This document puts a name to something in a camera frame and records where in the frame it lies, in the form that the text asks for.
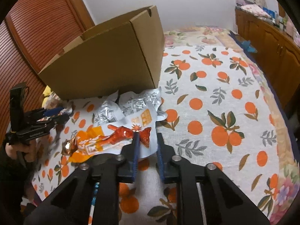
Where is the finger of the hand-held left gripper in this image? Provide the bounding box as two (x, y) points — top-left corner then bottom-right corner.
(25, 106), (65, 125)
(35, 114), (71, 132)

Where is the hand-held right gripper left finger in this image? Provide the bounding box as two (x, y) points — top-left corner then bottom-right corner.
(23, 132), (141, 225)

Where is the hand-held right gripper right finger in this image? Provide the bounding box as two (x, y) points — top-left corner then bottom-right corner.
(156, 132), (271, 225)

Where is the orange white snack packet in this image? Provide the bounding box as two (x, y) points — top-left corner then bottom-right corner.
(70, 108), (168, 163)

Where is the silver snack packet blue edge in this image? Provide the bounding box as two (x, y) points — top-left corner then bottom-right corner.
(118, 87), (168, 122)

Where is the cardboard box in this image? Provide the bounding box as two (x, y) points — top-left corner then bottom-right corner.
(37, 5), (165, 100)

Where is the person's left forearm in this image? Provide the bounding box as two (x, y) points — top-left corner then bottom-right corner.
(0, 145), (35, 216)

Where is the person's left hand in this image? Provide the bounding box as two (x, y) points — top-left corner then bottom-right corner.
(5, 139), (38, 163)

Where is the yellow plush toy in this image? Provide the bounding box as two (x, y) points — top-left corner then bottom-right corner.
(42, 85), (55, 104)

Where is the small brown candy wrapper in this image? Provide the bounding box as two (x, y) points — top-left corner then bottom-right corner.
(61, 139), (78, 155)

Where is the orange fruit print blanket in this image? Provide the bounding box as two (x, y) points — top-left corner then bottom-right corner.
(30, 44), (293, 225)

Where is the louvered wooden wardrobe door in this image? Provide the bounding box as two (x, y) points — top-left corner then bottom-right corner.
(0, 0), (95, 146)

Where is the floral quilt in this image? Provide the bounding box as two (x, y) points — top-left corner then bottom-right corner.
(163, 26), (298, 225)

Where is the blue cloth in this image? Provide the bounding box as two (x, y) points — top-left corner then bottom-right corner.
(241, 40), (257, 53)

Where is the wooden cabinet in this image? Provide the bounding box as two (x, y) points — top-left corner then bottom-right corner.
(234, 7), (300, 113)

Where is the folded floral cloth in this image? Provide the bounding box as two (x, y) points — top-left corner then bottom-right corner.
(241, 3), (273, 19)

